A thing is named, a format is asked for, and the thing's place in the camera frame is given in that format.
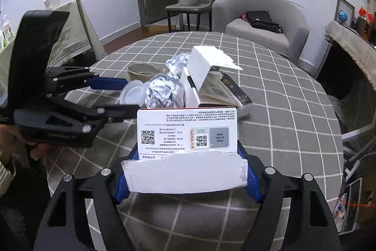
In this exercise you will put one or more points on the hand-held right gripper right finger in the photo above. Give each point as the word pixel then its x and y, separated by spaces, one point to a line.
pixel 252 180

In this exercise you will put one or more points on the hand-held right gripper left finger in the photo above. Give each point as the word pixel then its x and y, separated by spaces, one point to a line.
pixel 124 180

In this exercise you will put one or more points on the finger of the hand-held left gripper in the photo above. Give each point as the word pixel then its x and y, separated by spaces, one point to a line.
pixel 108 83
pixel 123 113

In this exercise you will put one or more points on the trash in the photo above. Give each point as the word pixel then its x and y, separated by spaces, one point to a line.
pixel 132 93

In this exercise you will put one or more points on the brown paper cup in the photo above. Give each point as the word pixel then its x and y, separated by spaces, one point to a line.
pixel 141 72

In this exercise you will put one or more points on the white printed cardboard package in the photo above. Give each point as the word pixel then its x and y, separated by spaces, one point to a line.
pixel 188 133

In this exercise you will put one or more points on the white cardboard box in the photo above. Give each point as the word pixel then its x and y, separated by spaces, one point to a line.
pixel 201 68

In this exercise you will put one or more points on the person's left forearm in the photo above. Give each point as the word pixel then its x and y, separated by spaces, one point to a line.
pixel 6 177

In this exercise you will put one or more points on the person's left hand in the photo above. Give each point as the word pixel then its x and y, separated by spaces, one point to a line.
pixel 8 139

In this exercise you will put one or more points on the beige patterned tablecloth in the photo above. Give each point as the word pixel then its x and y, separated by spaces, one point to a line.
pixel 73 27

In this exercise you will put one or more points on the grey checked tablecloth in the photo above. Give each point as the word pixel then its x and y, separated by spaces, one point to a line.
pixel 279 109

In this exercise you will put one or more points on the black handbag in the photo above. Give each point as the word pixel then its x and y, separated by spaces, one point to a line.
pixel 263 21

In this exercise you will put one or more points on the grey armchair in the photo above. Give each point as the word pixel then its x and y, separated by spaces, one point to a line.
pixel 258 2

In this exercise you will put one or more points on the long side table with cloth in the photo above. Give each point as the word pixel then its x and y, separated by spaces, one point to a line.
pixel 349 39

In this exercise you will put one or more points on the small blue globe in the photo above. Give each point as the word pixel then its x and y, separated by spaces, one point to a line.
pixel 342 15

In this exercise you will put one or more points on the red flag ornament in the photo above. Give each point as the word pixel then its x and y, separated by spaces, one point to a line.
pixel 365 12

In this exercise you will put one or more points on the picture frame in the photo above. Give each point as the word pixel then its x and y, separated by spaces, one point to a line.
pixel 348 5

